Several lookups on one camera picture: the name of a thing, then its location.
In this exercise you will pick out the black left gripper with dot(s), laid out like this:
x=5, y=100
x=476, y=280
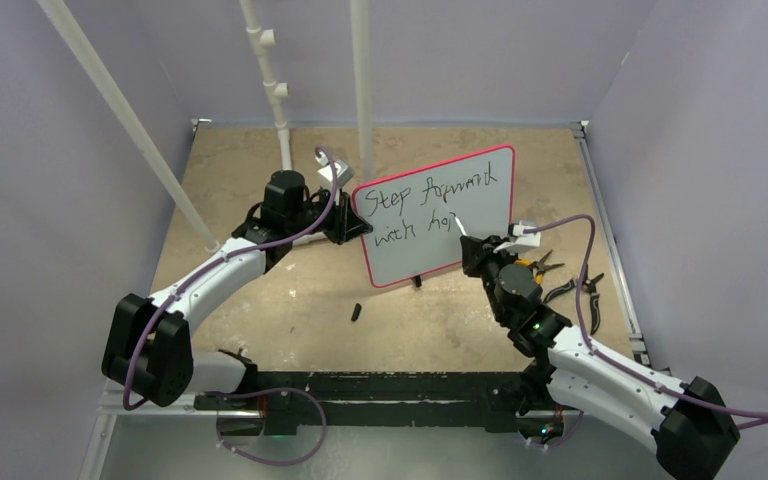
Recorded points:
x=346, y=224

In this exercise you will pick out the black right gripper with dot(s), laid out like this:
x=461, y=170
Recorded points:
x=478, y=251

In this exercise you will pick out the black silver marker pen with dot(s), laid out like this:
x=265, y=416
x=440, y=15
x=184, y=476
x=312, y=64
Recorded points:
x=459, y=225

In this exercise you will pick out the whiteboard with pink frame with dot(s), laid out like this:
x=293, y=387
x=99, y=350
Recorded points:
x=411, y=212

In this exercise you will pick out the black marker cap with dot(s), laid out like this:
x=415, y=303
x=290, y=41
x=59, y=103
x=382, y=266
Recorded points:
x=356, y=312

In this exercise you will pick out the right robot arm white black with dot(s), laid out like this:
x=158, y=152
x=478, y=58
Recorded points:
x=684, y=424

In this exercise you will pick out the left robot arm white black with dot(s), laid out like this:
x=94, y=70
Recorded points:
x=149, y=347

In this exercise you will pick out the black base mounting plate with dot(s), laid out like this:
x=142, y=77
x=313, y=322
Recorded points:
x=283, y=401

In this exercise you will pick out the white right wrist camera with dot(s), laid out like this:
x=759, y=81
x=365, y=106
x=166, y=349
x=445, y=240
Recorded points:
x=520, y=238

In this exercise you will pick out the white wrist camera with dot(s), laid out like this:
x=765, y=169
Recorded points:
x=520, y=238
x=332, y=172

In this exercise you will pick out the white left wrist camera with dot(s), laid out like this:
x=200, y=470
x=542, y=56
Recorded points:
x=332, y=172

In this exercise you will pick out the yellow handled pliers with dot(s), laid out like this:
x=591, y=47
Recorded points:
x=540, y=267

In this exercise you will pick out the black handled wire stripper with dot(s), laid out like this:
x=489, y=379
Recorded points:
x=589, y=288

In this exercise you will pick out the white PVC pipe frame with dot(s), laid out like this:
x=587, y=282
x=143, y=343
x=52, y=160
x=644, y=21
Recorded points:
x=260, y=40

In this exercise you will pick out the aluminium extrusion rail frame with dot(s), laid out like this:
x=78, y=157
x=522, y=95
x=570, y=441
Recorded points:
x=149, y=352

